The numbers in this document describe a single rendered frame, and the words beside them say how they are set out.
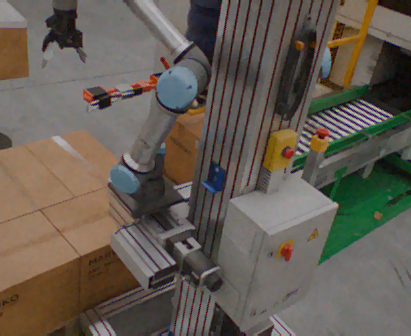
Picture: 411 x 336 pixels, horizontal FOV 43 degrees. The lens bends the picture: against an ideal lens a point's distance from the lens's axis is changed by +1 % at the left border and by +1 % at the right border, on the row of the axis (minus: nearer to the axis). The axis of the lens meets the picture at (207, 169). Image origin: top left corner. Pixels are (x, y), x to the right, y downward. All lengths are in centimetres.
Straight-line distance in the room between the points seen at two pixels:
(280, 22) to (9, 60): 257
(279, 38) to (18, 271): 152
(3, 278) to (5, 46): 182
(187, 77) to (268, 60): 24
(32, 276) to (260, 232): 112
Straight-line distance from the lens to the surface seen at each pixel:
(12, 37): 376
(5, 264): 248
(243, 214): 172
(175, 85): 155
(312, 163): 283
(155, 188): 199
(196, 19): 244
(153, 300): 276
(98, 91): 227
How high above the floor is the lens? 226
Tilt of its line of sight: 33 degrees down
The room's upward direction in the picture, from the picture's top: 10 degrees clockwise
